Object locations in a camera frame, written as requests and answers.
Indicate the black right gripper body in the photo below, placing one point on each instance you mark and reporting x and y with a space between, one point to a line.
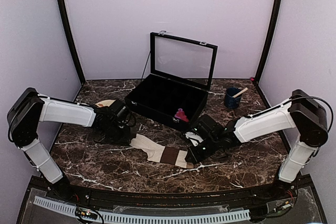
211 148

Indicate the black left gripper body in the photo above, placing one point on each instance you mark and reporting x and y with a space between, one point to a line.
115 136

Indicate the maroon purple striped sock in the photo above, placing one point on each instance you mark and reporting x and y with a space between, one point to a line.
180 114

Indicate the beige brown striped sock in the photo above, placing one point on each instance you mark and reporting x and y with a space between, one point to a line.
161 154

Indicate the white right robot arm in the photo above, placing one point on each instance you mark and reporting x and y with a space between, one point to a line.
301 111

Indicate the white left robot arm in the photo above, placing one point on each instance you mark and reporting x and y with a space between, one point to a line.
32 109

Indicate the beige cloth hat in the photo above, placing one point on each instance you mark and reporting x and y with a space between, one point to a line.
104 103

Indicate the dark blue mug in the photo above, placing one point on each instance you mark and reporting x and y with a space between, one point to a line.
229 100

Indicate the wooden stick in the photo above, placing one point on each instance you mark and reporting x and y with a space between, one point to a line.
240 92

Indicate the black display case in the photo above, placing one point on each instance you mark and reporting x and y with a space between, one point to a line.
181 72

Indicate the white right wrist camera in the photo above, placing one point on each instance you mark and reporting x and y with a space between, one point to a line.
194 138

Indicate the black front frame rail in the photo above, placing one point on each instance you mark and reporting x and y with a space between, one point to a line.
253 197

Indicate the white slotted cable duct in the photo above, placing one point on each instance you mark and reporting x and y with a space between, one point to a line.
139 215

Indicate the black left corner post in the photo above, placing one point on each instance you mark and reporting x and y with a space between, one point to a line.
70 41

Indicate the black corner post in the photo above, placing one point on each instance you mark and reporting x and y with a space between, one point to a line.
268 41
70 41

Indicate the black right corner post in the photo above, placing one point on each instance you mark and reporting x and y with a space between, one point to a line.
268 41

